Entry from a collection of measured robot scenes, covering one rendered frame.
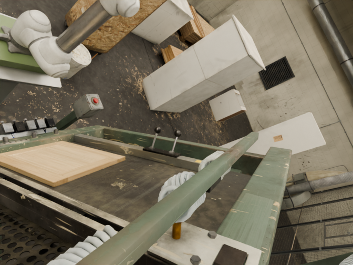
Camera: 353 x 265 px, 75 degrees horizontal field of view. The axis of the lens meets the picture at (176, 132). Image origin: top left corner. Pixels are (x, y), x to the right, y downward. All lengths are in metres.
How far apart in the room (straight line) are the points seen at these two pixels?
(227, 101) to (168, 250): 5.65
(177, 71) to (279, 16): 6.66
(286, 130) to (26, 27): 3.91
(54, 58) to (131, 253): 1.43
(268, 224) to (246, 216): 0.05
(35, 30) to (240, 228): 1.49
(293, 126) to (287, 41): 5.36
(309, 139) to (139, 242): 4.27
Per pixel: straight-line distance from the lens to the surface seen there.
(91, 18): 1.42
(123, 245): 0.19
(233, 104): 5.92
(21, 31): 1.70
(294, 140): 4.43
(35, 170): 1.07
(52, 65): 1.58
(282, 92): 8.97
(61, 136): 1.51
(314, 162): 8.88
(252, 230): 0.52
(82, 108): 1.75
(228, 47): 3.29
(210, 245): 0.45
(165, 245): 0.44
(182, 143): 1.33
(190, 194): 0.27
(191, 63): 3.47
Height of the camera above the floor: 2.12
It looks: 31 degrees down
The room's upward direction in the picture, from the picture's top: 65 degrees clockwise
